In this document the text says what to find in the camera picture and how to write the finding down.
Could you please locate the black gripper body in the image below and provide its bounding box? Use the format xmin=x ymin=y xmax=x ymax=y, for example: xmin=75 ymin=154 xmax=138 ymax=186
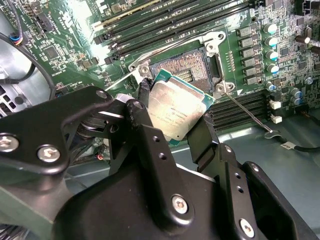
xmin=53 ymin=163 xmax=227 ymax=240

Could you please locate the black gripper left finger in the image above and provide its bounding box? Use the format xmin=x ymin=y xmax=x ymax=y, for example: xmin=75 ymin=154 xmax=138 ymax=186
xmin=0 ymin=79 xmax=196 ymax=226

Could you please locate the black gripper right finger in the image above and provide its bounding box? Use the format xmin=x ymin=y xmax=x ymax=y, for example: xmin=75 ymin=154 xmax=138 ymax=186
xmin=187 ymin=114 xmax=313 ymax=240

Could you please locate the silver green CPU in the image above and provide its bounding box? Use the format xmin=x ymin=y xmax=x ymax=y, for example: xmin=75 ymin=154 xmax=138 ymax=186
xmin=146 ymin=67 xmax=217 ymax=146

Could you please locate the metal wire locking lever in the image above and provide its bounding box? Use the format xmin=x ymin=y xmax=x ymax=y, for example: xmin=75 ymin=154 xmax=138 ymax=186
xmin=224 ymin=91 xmax=281 ymax=139

